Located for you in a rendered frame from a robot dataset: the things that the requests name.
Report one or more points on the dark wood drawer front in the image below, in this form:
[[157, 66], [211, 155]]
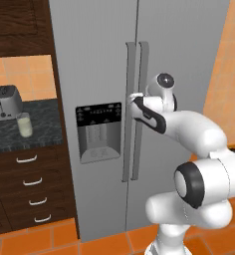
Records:
[[23, 220], [56, 182], [16, 202], [49, 159]]

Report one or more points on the silver toaster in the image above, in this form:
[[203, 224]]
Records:
[[5, 103]]

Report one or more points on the grey fridge door with dispenser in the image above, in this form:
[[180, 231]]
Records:
[[96, 66]]

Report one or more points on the dark wood wall cupboard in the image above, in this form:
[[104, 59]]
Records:
[[16, 26]]

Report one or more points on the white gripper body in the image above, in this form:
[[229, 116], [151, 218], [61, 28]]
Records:
[[135, 96]]

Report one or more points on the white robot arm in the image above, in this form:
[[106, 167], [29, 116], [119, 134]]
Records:
[[195, 132]]

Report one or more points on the dark wood tall side panel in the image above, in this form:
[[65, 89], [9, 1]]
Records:
[[61, 109]]

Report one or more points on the glass of lemonade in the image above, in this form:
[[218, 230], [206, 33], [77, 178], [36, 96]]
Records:
[[25, 125]]

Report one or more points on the plain grey fridge door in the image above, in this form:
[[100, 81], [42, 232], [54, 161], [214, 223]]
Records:
[[182, 50]]

